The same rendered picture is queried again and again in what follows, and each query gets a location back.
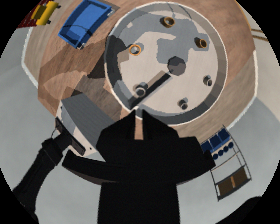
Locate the blue open box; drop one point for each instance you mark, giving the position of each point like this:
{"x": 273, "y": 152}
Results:
{"x": 82, "y": 17}

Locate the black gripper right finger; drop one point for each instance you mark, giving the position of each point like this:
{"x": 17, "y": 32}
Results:
{"x": 155, "y": 128}

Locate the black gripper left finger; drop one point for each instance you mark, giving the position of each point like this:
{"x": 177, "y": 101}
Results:
{"x": 121, "y": 128}

